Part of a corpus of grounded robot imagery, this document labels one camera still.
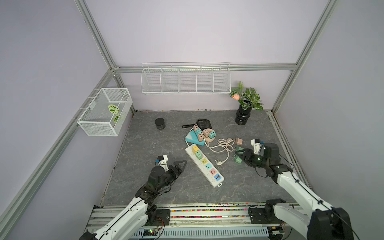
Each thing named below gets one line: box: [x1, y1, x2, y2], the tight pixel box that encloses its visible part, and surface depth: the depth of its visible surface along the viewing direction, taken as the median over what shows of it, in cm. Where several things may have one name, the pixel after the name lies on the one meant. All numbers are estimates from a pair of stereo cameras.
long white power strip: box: [185, 143, 225, 188], surface depth 90 cm
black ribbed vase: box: [235, 103, 252, 126], surface depth 110 cm
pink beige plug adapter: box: [234, 137, 243, 146], surface depth 101 cm
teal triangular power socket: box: [185, 128, 205, 146], surface depth 101 cm
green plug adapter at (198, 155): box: [195, 150, 203, 160], surface depth 91 cm
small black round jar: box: [155, 117, 166, 130], surface depth 111 cm
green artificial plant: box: [229, 81, 264, 111], surface depth 95 cm
